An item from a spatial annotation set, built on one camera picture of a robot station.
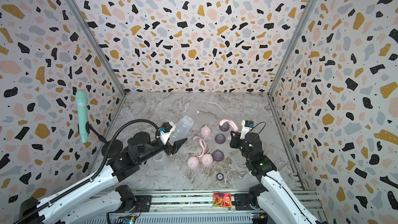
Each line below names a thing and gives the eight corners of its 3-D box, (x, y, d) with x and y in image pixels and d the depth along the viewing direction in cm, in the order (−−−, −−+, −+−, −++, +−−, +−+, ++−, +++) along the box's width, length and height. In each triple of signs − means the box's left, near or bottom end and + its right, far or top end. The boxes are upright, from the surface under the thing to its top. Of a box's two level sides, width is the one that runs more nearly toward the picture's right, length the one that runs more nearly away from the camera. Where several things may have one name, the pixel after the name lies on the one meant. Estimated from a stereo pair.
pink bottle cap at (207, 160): (201, 167, 87) (201, 164, 83) (202, 157, 91) (202, 153, 87) (212, 167, 87) (213, 164, 84) (212, 157, 91) (213, 153, 88)
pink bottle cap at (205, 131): (199, 134, 101) (199, 130, 97) (205, 127, 104) (206, 124, 100) (206, 138, 98) (206, 135, 95) (212, 132, 102) (212, 128, 98)
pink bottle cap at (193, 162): (187, 169, 86) (186, 166, 83) (188, 159, 90) (187, 156, 86) (198, 169, 87) (198, 166, 83) (199, 159, 90) (199, 156, 86)
